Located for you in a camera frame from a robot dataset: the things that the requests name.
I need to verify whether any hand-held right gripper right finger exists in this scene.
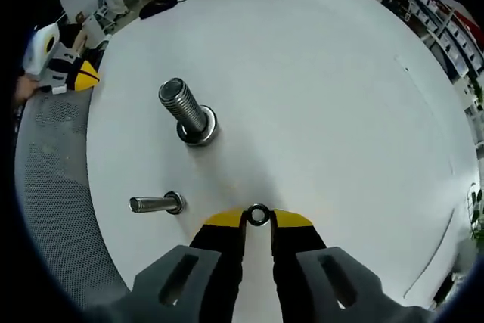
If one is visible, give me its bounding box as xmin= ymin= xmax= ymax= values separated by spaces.
xmin=268 ymin=208 xmax=436 ymax=323

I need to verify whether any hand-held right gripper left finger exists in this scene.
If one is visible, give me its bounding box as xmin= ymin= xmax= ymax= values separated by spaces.
xmin=90 ymin=206 xmax=249 ymax=323

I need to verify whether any small steel washer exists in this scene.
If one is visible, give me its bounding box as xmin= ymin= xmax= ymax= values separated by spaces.
xmin=247 ymin=203 xmax=271 ymax=227
xmin=163 ymin=191 xmax=188 ymax=217

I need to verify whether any small threaded steel stud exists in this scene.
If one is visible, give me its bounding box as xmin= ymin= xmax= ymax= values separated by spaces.
xmin=129 ymin=191 xmax=188 ymax=217

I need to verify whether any large threaded steel stud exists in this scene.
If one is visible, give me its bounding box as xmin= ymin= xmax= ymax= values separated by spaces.
xmin=157 ymin=77 xmax=220 ymax=148

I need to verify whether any large steel washer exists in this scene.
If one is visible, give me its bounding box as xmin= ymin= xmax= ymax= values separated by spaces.
xmin=177 ymin=104 xmax=220 ymax=146
xmin=178 ymin=109 xmax=220 ymax=148

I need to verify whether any person's left hand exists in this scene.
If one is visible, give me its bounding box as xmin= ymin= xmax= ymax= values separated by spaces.
xmin=16 ymin=74 xmax=42 ymax=104

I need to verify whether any black bag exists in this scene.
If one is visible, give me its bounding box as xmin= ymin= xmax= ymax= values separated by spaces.
xmin=138 ymin=0 xmax=178 ymax=20

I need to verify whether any shelving with white bins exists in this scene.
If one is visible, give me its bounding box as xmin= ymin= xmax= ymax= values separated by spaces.
xmin=388 ymin=0 xmax=484 ymax=86

